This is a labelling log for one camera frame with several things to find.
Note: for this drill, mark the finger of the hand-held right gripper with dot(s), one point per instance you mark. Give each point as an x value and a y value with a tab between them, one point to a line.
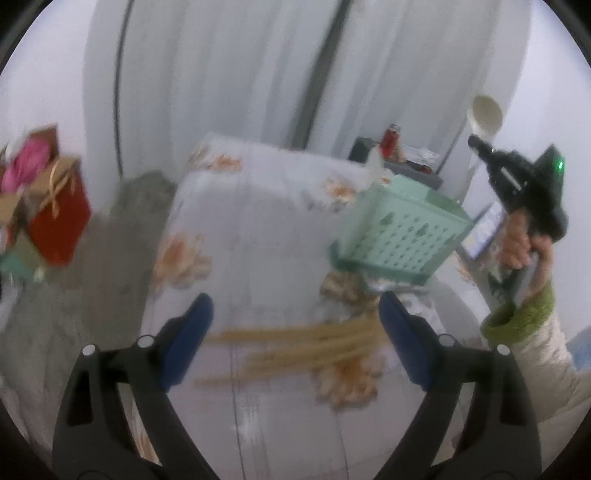
480	145

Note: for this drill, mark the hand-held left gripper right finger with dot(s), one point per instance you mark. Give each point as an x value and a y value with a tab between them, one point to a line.
406	337

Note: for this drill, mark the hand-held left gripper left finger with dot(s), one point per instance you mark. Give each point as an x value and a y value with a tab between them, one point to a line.
189	337

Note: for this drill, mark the white spoon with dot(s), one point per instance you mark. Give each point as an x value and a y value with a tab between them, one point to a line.
487	115

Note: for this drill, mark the green plastic utensil basket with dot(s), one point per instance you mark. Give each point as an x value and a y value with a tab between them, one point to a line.
406	230

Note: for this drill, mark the person's right hand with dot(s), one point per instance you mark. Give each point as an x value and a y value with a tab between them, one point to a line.
517	244

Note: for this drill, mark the pale purple box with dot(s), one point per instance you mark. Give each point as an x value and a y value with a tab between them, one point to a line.
485	230

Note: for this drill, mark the red bottle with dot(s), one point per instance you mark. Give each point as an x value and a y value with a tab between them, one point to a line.
390	141

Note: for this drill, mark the dark box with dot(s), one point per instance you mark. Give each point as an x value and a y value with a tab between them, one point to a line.
362	148

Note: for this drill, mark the floral bed sheet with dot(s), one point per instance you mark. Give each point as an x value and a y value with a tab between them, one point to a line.
258	230

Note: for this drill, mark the red gift bag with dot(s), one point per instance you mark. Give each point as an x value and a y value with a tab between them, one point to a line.
60	221

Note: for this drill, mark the teal box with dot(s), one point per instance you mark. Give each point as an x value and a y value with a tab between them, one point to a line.
21	263

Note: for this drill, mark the white curtain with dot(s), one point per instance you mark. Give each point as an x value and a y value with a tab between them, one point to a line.
221	69

